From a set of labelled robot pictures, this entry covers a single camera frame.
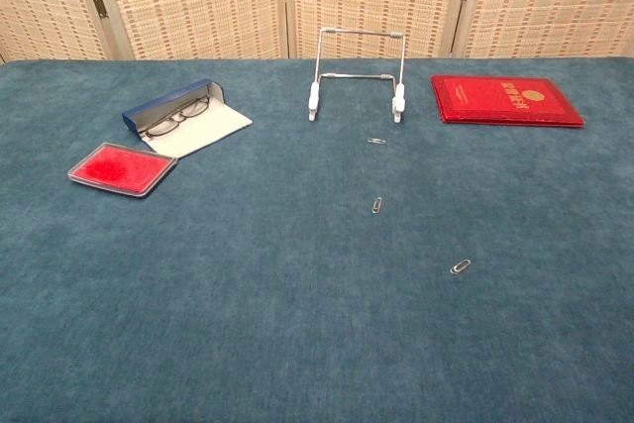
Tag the black framed eyeglasses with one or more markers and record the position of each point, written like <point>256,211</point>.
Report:
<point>163,127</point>

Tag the red certificate folder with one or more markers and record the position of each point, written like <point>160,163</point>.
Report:
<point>500,101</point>

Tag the silver paper clip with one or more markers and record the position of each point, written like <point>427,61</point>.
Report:
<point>460,266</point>
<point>377,140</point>
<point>377,205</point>

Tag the open blue glasses case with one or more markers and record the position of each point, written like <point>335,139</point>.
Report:
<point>208,133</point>

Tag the red ink pad box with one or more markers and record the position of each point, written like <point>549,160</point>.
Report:
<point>121,170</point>

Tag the blue table cloth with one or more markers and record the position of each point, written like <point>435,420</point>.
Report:
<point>277,319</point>

